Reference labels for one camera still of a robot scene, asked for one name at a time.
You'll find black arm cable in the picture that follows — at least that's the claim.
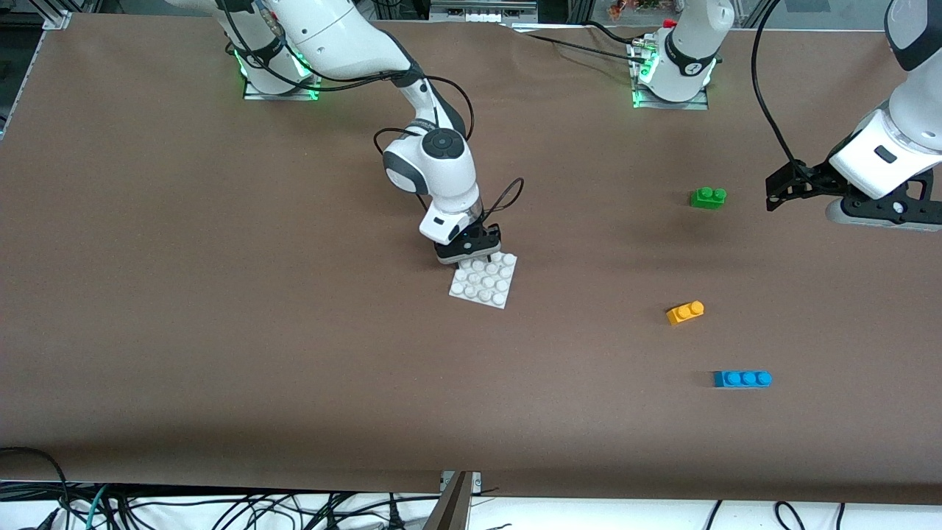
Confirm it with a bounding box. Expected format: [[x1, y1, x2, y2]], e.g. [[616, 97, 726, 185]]
[[751, 0, 810, 181], [217, 0, 527, 229]]

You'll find black base power cable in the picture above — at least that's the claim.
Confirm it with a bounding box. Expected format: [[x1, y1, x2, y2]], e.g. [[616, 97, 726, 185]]
[[585, 21, 656, 45], [526, 33, 648, 61]]

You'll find colourful snack package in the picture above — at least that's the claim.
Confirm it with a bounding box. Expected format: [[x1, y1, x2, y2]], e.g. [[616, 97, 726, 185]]
[[607, 0, 667, 21]]

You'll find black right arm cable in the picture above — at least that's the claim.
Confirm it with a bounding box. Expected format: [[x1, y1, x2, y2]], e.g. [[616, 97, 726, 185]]
[[217, 0, 527, 229]]

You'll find aluminium table corner bracket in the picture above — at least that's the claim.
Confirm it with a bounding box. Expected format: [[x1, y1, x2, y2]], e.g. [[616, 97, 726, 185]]
[[40, 0, 74, 32]]

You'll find yellow two-stud block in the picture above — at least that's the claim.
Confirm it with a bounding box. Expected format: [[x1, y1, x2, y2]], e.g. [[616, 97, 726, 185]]
[[666, 300, 705, 326]]

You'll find grey metal rail device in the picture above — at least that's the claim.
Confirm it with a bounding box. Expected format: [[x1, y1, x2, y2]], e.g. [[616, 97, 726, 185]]
[[429, 0, 539, 24]]

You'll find black floor cable tangle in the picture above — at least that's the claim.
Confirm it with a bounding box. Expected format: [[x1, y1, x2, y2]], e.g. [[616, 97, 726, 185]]
[[110, 492, 442, 530]]

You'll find white studded base plate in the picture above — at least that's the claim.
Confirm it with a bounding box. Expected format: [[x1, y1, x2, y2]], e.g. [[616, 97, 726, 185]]
[[448, 252, 518, 310]]

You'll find silver metal table bracket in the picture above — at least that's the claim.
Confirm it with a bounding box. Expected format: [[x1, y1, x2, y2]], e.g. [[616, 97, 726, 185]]
[[439, 471, 483, 495]]

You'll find blue three-stud block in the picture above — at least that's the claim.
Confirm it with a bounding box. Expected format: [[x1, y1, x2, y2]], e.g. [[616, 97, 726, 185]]
[[712, 370, 773, 389]]

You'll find black looping floor cable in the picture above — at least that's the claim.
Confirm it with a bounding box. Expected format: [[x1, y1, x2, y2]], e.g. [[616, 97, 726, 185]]
[[0, 447, 71, 530]]

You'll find brown table cover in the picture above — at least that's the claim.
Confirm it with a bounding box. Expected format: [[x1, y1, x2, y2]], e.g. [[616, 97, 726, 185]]
[[0, 13, 942, 505]]

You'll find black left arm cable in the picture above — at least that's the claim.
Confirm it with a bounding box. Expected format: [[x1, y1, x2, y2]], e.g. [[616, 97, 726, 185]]
[[751, 0, 810, 181]]

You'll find dark aluminium profile leg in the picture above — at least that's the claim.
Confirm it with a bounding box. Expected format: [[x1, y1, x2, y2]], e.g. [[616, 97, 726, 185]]
[[421, 471, 473, 530]]

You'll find teal floor cable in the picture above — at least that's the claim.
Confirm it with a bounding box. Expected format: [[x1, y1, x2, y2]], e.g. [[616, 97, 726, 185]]
[[85, 484, 113, 530]]

